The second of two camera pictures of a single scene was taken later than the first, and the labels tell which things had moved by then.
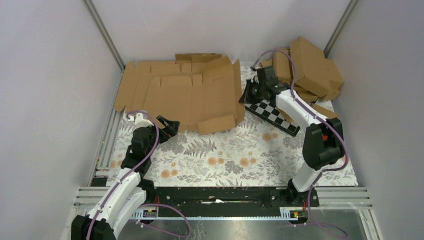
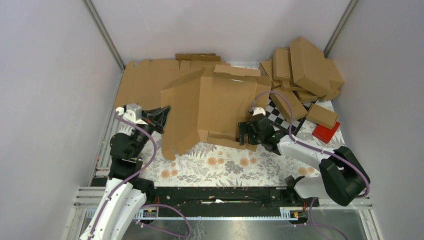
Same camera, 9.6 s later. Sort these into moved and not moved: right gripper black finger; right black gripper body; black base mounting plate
Moved: right gripper black finger; right black gripper body
Not moved: black base mounting plate
